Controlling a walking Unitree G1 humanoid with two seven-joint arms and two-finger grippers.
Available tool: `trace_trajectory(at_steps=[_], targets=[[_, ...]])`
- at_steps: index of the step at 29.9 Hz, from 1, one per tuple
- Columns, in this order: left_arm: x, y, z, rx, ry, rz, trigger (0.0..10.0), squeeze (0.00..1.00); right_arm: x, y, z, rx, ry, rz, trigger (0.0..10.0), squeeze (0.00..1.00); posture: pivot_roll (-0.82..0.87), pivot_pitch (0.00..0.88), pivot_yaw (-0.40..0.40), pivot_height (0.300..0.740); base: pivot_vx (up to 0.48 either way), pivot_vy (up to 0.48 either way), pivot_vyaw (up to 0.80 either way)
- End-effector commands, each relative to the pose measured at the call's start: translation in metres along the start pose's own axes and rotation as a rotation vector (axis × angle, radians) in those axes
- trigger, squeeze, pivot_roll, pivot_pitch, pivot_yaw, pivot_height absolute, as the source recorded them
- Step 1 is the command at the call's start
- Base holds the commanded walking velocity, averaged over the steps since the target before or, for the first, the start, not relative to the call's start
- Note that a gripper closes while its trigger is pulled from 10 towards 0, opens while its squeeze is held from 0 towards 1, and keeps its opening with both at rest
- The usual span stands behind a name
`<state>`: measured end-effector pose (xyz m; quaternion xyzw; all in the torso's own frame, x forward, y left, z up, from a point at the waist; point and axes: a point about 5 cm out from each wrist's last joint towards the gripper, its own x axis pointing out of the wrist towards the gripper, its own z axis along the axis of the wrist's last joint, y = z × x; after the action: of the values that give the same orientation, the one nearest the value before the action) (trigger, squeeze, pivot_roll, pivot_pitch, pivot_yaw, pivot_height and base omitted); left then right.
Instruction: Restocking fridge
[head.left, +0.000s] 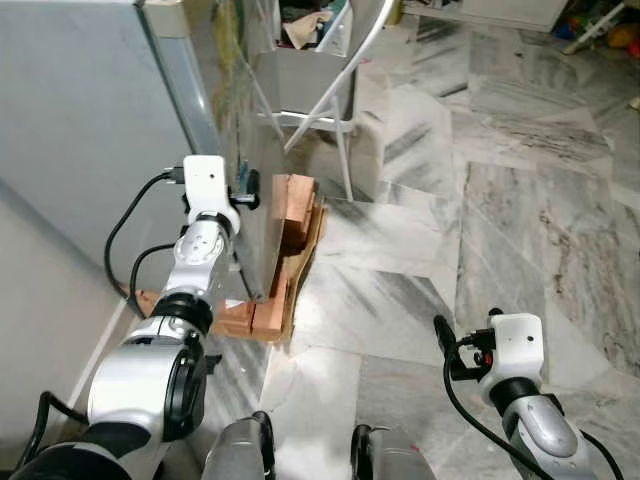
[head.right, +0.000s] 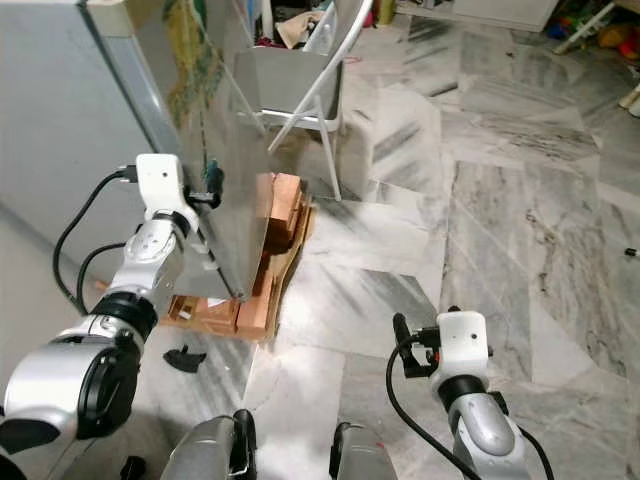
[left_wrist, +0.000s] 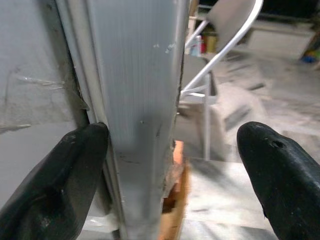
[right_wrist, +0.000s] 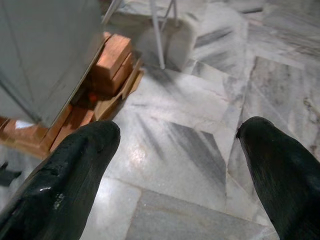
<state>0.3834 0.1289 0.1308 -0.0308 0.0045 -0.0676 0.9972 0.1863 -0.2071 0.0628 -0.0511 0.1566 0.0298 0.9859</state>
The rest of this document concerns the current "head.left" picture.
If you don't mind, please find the white metal folding chair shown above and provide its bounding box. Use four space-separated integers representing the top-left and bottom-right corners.
250 0 398 203

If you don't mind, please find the white low cabinet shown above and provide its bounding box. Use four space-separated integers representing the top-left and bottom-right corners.
400 0 573 33

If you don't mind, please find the crumpled tan paper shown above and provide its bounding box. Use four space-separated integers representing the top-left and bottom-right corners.
282 10 336 51

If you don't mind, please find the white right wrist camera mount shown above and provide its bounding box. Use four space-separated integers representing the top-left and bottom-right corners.
478 312 545 403

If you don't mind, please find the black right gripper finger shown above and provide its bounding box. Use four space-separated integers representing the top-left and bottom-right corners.
432 313 461 362

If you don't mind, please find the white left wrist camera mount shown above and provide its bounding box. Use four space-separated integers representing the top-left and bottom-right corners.
182 155 242 237

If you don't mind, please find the silver right robot leg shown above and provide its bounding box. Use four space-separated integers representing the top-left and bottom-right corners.
349 424 441 480

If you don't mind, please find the thick black cable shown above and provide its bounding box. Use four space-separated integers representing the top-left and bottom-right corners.
14 390 93 473

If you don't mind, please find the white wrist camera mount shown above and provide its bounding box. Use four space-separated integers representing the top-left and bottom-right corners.
478 312 545 403
182 155 242 237

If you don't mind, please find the grey storage bin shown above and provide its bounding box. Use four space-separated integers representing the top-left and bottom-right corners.
250 0 358 117

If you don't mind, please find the grey steel fridge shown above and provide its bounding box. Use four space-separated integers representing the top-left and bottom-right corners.
0 0 293 303

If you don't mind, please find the colourful toy pile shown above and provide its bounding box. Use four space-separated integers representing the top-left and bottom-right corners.
553 0 640 58

